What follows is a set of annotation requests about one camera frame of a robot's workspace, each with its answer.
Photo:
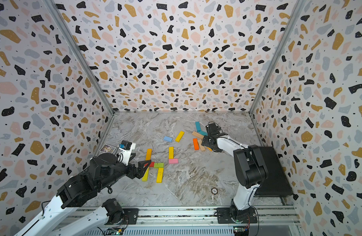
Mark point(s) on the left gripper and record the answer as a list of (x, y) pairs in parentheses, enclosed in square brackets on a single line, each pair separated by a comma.
[(134, 173)]

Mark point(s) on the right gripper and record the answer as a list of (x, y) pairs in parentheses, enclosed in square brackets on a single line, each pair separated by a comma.
[(204, 141)]

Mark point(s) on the lime green block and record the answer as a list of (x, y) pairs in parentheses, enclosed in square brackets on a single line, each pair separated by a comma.
[(158, 165)]

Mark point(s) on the orange block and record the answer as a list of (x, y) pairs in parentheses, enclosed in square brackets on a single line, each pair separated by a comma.
[(195, 144)]

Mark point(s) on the orange-yellow long block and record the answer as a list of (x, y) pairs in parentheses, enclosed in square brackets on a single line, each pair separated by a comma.
[(148, 154)]

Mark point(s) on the yellow long block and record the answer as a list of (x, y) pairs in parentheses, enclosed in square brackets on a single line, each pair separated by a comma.
[(179, 136)]

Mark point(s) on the pink block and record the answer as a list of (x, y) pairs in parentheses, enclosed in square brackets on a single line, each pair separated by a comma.
[(173, 161)]

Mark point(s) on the natural wood long block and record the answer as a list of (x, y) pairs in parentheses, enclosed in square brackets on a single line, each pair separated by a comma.
[(202, 148)]

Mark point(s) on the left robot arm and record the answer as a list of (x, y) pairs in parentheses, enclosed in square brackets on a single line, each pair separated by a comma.
[(103, 172)]

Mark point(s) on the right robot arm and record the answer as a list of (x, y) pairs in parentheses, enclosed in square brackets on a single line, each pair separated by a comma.
[(250, 168)]

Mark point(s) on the teal small block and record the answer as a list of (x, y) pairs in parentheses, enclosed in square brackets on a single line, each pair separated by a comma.
[(203, 133)]

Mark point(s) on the natural wood upper block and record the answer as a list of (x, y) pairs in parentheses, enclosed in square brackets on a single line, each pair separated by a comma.
[(198, 135)]

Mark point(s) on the teal long block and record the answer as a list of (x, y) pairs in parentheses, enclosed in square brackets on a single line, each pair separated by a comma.
[(198, 126)]

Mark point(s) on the light blue block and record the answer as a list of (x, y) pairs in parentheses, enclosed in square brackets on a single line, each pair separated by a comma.
[(168, 139)]

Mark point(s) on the small printed card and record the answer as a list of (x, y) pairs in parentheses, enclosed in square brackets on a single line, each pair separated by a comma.
[(108, 149)]

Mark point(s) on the round table grommet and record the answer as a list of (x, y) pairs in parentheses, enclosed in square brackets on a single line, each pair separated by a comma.
[(214, 191)]

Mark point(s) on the black carrying case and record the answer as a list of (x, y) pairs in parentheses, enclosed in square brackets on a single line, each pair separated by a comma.
[(276, 183)]

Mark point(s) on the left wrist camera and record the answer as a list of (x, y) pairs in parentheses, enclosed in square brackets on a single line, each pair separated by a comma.
[(124, 154)]

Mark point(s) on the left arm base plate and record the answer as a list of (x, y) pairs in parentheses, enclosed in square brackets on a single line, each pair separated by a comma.
[(126, 216)]

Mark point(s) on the aluminium front rail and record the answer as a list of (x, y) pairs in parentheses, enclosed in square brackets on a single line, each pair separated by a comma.
[(196, 221)]

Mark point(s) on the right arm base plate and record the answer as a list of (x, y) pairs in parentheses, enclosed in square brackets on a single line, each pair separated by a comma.
[(229, 215)]

